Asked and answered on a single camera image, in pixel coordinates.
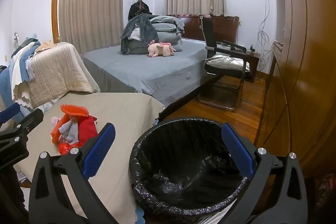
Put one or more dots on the small wooden side table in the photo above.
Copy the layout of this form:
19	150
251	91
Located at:
253	59

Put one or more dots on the dark wooden headboard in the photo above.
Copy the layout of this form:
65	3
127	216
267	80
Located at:
224	27

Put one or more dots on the left beige curtain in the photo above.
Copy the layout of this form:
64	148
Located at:
91	24

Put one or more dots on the silver seat cushion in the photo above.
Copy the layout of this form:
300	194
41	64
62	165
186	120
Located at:
225	62

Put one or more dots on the black office chair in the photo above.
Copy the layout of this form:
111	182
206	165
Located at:
216	94

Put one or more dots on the grey sock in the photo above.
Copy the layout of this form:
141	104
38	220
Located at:
69	132

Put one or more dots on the pink plush pig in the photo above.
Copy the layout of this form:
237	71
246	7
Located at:
160	49

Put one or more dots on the wooden wardrobe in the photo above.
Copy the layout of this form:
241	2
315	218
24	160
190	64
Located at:
299	103

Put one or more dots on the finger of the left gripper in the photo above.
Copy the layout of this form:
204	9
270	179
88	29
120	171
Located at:
9	113
14	141

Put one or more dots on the beige folded quilt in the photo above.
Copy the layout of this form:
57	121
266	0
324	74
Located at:
58	71

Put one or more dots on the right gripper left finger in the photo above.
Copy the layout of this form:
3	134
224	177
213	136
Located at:
49	201

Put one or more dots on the grey bed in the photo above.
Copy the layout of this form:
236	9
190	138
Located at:
167	79

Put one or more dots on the stack of grey bedding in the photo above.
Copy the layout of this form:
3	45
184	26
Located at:
146	28

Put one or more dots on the pink sock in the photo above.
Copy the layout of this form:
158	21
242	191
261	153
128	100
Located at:
54	120

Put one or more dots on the red cloth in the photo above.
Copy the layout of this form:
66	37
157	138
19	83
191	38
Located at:
87	128

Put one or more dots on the orange foam net sleeve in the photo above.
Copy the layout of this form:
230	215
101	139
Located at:
69	111

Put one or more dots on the black lined trash bin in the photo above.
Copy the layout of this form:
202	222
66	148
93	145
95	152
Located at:
181	171

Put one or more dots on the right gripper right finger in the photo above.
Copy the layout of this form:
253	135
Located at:
287	200

